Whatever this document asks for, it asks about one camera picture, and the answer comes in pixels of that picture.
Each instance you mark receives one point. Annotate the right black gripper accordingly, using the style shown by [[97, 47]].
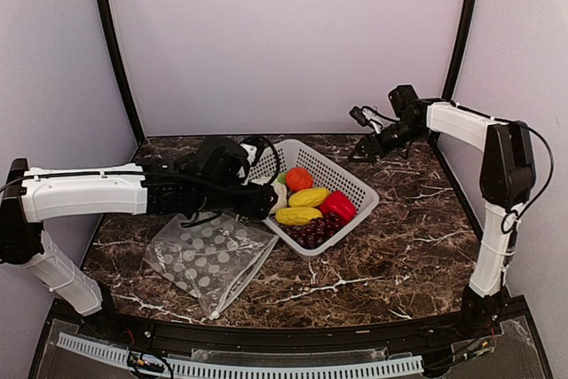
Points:
[[371, 151]]

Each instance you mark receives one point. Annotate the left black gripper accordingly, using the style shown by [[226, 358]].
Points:
[[258, 203]]

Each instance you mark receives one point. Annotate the white plastic perforated basket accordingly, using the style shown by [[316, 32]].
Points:
[[325, 173]]

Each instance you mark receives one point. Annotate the white cauliflower toy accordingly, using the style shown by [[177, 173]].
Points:
[[279, 196]]

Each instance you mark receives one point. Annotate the yellow corn toy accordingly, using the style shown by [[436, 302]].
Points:
[[312, 197], [297, 215]]

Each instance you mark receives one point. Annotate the clear polka dot zip bag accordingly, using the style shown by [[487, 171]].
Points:
[[213, 259]]

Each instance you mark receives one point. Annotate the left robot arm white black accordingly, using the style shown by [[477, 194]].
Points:
[[31, 196]]

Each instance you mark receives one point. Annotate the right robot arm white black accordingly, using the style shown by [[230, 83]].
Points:
[[506, 181]]

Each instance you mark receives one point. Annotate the red bell pepper toy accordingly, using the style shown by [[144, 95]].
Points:
[[339, 204]]

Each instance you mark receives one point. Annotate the orange pumpkin toy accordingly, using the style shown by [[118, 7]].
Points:
[[298, 179]]

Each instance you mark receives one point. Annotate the dark red grape bunch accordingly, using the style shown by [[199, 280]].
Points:
[[317, 232]]

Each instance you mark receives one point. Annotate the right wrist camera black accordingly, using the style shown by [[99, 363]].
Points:
[[367, 117]]

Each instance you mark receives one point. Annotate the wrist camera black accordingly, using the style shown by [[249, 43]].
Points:
[[254, 146], [367, 117]]

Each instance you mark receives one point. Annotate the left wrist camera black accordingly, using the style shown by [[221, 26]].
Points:
[[254, 146]]

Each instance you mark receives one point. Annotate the white slotted cable duct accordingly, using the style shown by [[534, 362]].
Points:
[[232, 364]]

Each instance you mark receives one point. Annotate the small circuit board with wires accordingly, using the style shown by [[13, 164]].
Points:
[[144, 365]]

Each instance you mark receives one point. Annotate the right black frame post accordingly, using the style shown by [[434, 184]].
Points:
[[458, 53]]

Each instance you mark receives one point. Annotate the black frame post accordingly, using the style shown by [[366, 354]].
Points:
[[458, 53], [120, 76]]

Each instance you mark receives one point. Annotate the black front rail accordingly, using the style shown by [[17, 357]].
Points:
[[418, 336]]

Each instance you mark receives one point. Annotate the left black frame post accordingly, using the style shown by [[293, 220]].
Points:
[[120, 76]]

